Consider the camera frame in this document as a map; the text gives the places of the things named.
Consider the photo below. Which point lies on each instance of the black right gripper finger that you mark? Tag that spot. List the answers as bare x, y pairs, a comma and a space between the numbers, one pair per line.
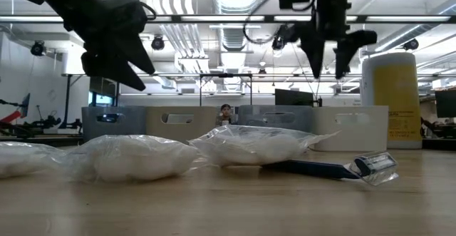
313, 50
345, 57

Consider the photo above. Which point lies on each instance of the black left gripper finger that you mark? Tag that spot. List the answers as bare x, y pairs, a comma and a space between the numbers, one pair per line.
137, 56
107, 72

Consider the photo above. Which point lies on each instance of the clear vanity pack bag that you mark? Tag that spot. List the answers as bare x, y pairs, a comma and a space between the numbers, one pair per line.
249, 147
135, 161
21, 157

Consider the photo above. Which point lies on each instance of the blue razor clear cap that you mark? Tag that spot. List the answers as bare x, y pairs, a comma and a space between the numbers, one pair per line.
320, 170

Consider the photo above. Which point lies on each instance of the black ceiling spotlight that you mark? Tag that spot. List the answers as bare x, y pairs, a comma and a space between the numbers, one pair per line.
37, 48
279, 40
411, 44
157, 43

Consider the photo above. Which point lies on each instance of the black computer monitor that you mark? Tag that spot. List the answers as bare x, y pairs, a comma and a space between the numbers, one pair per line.
294, 97
445, 104

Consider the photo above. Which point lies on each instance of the dark grey plastic bin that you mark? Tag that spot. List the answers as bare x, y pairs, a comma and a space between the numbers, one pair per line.
249, 116
114, 129

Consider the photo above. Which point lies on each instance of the yellow canister white lid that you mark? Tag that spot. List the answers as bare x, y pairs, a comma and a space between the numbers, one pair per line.
395, 97

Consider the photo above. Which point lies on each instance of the white plastic bin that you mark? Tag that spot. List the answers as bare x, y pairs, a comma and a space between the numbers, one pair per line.
370, 132

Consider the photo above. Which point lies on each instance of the light grey plastic bin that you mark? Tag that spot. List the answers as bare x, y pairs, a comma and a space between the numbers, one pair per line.
203, 122

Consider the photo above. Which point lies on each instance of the black horizontal frame beam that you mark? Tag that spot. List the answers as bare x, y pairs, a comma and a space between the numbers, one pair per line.
269, 19

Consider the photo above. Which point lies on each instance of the silver ventilation duct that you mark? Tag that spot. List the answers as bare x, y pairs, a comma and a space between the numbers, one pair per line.
235, 0

